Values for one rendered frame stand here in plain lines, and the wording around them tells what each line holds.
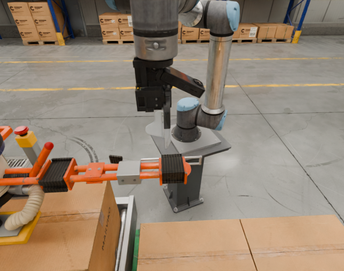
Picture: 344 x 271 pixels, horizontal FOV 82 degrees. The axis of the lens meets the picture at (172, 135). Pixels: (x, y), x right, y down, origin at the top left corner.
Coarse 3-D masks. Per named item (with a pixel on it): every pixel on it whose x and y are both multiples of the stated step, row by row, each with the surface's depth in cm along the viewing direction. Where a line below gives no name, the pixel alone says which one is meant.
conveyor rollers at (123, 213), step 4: (124, 212) 123; (120, 216) 122; (124, 216) 121; (124, 220) 119; (120, 224) 117; (124, 224) 118; (120, 228) 116; (124, 228) 116; (120, 232) 113; (120, 236) 112; (120, 240) 110; (120, 244) 108; (120, 248) 107; (120, 252) 105; (116, 260) 102; (116, 264) 101; (116, 268) 99
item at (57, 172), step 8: (48, 160) 62; (56, 160) 64; (64, 160) 64; (72, 160) 62; (48, 168) 61; (56, 168) 61; (64, 168) 61; (72, 168) 61; (40, 176) 58; (48, 176) 59; (56, 176) 59; (64, 176) 57; (40, 184) 57; (48, 184) 57; (56, 184) 57; (64, 184) 59; (72, 184) 61; (48, 192) 59
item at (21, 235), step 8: (0, 216) 62; (8, 216) 62; (0, 224) 59; (24, 224) 60; (32, 224) 60; (0, 232) 58; (8, 232) 58; (16, 232) 58; (24, 232) 58; (0, 240) 56; (8, 240) 57; (16, 240) 57; (24, 240) 57
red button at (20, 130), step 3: (21, 126) 112; (24, 126) 112; (27, 126) 113; (15, 129) 110; (18, 129) 110; (21, 129) 110; (24, 129) 110; (27, 129) 111; (15, 132) 108; (18, 132) 108; (21, 132) 108; (24, 132) 109; (21, 135) 111; (24, 135) 111
